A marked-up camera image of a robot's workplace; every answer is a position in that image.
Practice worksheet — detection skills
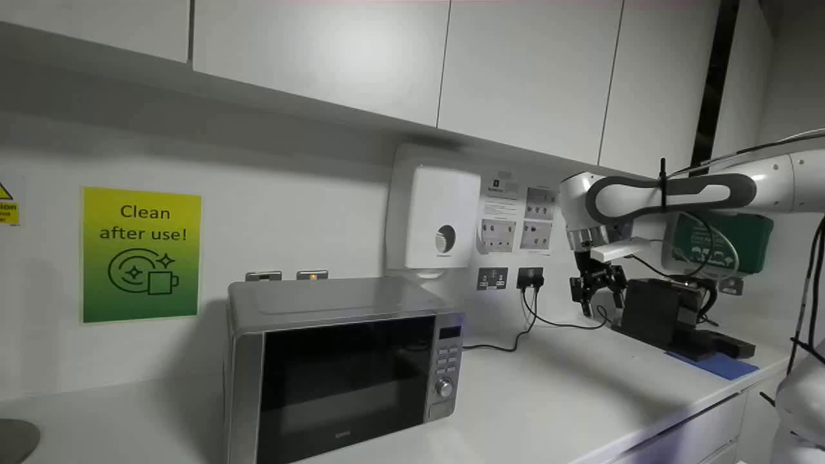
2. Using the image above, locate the white paper towel dispenser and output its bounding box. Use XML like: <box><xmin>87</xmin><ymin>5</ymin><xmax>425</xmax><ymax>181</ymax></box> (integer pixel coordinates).
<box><xmin>381</xmin><ymin>140</ymin><xmax>484</xmax><ymax>282</ymax></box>

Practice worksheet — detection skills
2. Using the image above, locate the yellow warning sticker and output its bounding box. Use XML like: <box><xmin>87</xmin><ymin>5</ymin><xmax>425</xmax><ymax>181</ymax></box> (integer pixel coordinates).
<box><xmin>0</xmin><ymin>181</ymin><xmax>23</xmax><ymax>229</ymax></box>

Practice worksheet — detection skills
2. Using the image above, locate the thin black camera cable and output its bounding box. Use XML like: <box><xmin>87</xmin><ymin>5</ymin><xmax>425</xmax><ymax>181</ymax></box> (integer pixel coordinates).
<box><xmin>635</xmin><ymin>208</ymin><xmax>743</xmax><ymax>289</ymax></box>

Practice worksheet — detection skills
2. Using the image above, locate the white wall cabinet door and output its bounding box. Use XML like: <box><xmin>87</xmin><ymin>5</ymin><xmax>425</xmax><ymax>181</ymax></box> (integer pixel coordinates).
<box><xmin>599</xmin><ymin>0</ymin><xmax>725</xmax><ymax>177</ymax></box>
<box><xmin>711</xmin><ymin>0</ymin><xmax>778</xmax><ymax>163</ymax></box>
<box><xmin>189</xmin><ymin>0</ymin><xmax>452</xmax><ymax>128</ymax></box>
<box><xmin>0</xmin><ymin>0</ymin><xmax>193</xmax><ymax>64</ymax></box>
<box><xmin>436</xmin><ymin>0</ymin><xmax>626</xmax><ymax>168</ymax></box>

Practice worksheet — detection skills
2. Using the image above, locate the steel double socket with plugs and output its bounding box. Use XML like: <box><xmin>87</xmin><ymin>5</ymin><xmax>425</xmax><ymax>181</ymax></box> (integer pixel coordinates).
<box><xmin>515</xmin><ymin>264</ymin><xmax>549</xmax><ymax>295</ymax></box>

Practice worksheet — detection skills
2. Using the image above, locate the green clean after use sign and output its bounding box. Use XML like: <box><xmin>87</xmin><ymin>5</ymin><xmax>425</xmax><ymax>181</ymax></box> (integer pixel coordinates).
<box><xmin>79</xmin><ymin>185</ymin><xmax>204</xmax><ymax>327</ymax></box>

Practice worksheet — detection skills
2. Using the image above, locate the instruction sheet with photos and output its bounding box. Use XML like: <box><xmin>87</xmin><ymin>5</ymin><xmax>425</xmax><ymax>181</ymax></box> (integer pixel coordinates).
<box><xmin>522</xmin><ymin>184</ymin><xmax>563</xmax><ymax>253</ymax></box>

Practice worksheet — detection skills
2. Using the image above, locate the instruction sheet with header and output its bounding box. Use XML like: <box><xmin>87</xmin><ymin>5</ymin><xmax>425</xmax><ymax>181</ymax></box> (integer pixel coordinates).
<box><xmin>474</xmin><ymin>175</ymin><xmax>529</xmax><ymax>259</ymax></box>

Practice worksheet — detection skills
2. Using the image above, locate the black coffee machine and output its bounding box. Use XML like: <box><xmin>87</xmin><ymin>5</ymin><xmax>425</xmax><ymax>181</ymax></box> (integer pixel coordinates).
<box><xmin>620</xmin><ymin>277</ymin><xmax>760</xmax><ymax>362</ymax></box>

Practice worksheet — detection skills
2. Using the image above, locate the dark round plate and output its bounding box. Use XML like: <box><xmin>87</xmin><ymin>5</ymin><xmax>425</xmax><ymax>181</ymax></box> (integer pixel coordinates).
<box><xmin>0</xmin><ymin>417</ymin><xmax>45</xmax><ymax>464</ymax></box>

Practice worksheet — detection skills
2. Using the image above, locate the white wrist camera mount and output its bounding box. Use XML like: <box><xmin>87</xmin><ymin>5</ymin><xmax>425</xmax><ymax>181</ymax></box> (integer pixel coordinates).
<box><xmin>589</xmin><ymin>239</ymin><xmax>667</xmax><ymax>266</ymax></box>

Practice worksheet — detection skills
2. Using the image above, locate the blue cloth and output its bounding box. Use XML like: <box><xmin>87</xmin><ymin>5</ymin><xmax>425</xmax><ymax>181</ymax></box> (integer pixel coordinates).
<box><xmin>667</xmin><ymin>345</ymin><xmax>764</xmax><ymax>385</ymax></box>

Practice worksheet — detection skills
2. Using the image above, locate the small steel wall plate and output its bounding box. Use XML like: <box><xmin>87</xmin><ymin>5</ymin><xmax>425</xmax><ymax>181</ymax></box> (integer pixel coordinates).
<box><xmin>716</xmin><ymin>274</ymin><xmax>748</xmax><ymax>300</ymax></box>

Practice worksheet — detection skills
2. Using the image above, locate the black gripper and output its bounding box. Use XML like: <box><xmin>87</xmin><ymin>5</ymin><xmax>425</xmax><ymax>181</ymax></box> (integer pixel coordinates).
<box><xmin>569</xmin><ymin>251</ymin><xmax>630</xmax><ymax>327</ymax></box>

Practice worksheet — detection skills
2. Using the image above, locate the silver microwave oven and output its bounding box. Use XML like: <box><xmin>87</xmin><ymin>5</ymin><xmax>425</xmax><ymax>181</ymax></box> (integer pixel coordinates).
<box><xmin>224</xmin><ymin>277</ymin><xmax>470</xmax><ymax>464</ymax></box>

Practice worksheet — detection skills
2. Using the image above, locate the black microwave power cable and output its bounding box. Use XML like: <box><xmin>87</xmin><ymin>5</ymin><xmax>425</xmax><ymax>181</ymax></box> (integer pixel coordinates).
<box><xmin>462</xmin><ymin>287</ymin><xmax>541</xmax><ymax>356</ymax></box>

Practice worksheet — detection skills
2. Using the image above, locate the black coffee machine power cable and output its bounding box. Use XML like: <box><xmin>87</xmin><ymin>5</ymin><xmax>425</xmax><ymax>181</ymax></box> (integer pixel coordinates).
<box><xmin>524</xmin><ymin>289</ymin><xmax>613</xmax><ymax>336</ymax></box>

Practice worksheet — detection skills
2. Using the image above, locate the empty steel double socket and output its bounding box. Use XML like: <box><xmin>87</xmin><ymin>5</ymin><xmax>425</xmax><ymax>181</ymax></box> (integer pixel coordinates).
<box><xmin>474</xmin><ymin>266</ymin><xmax>511</xmax><ymax>295</ymax></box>

